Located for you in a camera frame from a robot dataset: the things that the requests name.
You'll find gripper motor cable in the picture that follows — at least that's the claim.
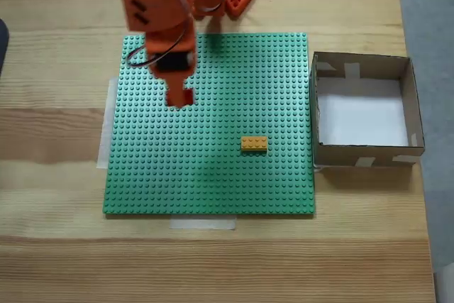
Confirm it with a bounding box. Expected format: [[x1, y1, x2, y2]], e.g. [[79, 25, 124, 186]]
[[124, 0, 195, 68]]

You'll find masking tape strip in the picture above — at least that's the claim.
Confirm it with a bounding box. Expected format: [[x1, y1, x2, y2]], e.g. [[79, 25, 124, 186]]
[[96, 77, 120, 170], [169, 216, 238, 231]]

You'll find cardboard box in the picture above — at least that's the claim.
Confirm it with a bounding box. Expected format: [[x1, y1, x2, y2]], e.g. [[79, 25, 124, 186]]
[[310, 50, 426, 169]]

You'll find green lego baseplate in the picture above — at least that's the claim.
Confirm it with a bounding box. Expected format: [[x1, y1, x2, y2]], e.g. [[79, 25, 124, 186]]
[[102, 32, 316, 219]]

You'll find dark rounded object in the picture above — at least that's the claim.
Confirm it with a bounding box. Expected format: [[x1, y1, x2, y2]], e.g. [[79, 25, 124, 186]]
[[0, 18, 11, 79]]

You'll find yellow lego block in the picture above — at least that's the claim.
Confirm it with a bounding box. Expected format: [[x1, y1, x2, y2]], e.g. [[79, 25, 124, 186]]
[[240, 136, 269, 155]]

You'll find white paper sheet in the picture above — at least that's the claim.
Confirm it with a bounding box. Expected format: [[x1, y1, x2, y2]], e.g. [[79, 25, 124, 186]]
[[316, 78, 409, 147]]

